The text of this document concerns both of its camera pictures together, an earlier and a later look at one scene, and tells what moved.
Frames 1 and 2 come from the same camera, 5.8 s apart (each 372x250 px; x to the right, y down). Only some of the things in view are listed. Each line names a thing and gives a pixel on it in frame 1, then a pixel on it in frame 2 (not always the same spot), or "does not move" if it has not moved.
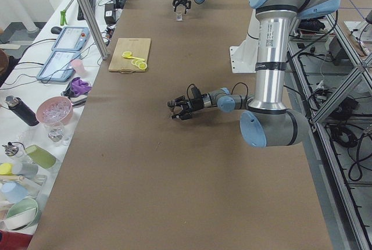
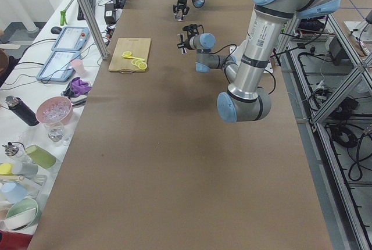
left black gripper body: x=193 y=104 -> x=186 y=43
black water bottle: x=22 y=110 does not move
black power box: x=110 y=15 does not move
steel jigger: x=171 y=104 -> x=181 y=37
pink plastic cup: x=78 y=65 does not move
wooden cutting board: x=139 y=47 does not move
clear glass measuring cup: x=179 y=17 does not move
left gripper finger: x=183 y=115 -> x=183 y=48
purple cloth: x=78 y=86 does not move
